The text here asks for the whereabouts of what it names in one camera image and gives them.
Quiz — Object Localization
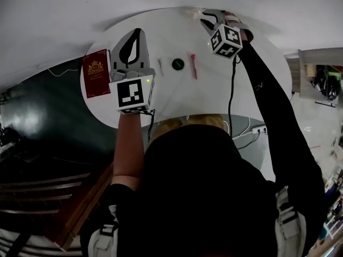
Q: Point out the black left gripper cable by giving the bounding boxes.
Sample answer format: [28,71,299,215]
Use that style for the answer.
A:
[140,109,156,143]

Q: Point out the dark red hardcover book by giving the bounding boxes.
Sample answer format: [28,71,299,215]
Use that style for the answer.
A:
[81,48,112,99]

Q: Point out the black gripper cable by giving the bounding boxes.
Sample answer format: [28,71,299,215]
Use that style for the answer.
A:
[140,109,156,143]
[227,55,242,139]

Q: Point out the person's left forearm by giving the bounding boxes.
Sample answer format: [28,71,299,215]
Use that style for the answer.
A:
[111,112,145,191]

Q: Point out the grey left backpack strap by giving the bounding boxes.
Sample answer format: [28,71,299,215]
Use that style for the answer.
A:
[88,205,120,257]

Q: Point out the person's right forearm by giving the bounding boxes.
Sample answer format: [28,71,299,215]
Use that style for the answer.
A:
[234,40,301,144]

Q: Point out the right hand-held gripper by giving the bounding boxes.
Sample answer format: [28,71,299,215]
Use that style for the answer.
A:
[200,9,243,60]

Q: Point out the person's right hand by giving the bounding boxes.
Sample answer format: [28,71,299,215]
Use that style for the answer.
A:
[222,11,255,42]

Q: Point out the grey wooden shelf unit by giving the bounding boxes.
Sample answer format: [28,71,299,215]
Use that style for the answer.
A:
[284,47,343,108]

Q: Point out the white cable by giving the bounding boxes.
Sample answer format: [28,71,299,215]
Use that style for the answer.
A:
[47,67,83,78]

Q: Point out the dark wooden slatted bench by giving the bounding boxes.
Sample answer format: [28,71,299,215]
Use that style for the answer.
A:
[0,162,115,251]

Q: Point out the striped cushion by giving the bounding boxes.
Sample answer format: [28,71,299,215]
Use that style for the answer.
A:
[0,228,81,257]

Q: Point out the round white table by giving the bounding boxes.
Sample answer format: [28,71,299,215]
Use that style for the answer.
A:
[80,6,293,182]

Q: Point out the small dark green round cap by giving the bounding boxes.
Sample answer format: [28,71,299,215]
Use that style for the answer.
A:
[171,58,185,71]

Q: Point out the person's tan trousers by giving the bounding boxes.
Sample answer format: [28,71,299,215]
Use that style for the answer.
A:
[150,114,228,141]

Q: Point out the grey right backpack strap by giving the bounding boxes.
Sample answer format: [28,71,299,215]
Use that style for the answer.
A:
[275,186,306,257]

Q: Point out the small pale object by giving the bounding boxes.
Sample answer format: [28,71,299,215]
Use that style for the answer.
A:
[183,6,203,20]

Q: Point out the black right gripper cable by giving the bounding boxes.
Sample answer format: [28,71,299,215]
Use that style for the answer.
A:
[227,55,242,139]

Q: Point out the person's black shirt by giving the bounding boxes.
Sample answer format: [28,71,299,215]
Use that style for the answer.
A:
[80,123,326,257]

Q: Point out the grey backpack strap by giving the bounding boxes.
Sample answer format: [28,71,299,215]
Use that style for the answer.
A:
[88,205,120,257]
[275,186,306,257]

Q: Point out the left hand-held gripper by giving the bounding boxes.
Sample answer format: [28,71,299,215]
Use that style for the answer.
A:
[108,28,156,115]

